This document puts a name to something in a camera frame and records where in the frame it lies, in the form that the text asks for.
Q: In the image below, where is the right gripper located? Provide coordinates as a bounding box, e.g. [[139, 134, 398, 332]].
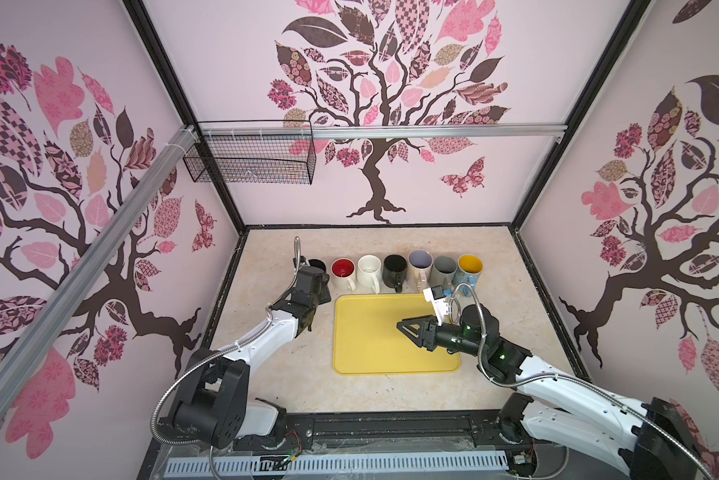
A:
[[397, 313, 485, 360]]

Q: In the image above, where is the black mug white base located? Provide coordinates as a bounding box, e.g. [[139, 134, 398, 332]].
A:
[[308, 259, 328, 273]]

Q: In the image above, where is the small white ceramic mug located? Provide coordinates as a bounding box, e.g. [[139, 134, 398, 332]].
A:
[[331, 258, 357, 292]]

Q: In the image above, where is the grey ceramic mug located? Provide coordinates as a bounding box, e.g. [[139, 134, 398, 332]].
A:
[[429, 255, 457, 290]]

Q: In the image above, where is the pink iridescent mug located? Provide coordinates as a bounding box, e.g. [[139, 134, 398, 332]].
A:
[[407, 250, 433, 292]]

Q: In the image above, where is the black ceramic mug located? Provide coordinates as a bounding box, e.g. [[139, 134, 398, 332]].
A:
[[381, 254, 407, 293]]

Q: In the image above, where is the blue butterfly mug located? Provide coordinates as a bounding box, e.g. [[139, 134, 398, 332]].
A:
[[453, 254, 483, 289]]

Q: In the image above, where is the yellow plastic tray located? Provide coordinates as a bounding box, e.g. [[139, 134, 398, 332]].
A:
[[333, 294, 461, 376]]

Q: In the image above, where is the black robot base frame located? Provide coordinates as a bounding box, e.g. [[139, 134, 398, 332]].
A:
[[136, 407, 661, 480]]

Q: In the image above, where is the black wire basket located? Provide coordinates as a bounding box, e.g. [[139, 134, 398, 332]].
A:
[[184, 120, 317, 185]]

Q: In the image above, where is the white slotted cable duct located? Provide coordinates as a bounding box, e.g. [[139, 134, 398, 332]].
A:
[[163, 451, 509, 479]]

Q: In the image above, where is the aluminium rail left wall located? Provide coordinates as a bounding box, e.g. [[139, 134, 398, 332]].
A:
[[0, 125, 198, 420]]

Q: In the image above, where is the aluminium rail wall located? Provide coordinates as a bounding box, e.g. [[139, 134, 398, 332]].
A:
[[0, 125, 198, 420], [200, 121, 567, 140]]

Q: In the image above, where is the aluminium rail back wall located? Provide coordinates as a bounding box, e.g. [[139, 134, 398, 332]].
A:
[[200, 121, 567, 140]]

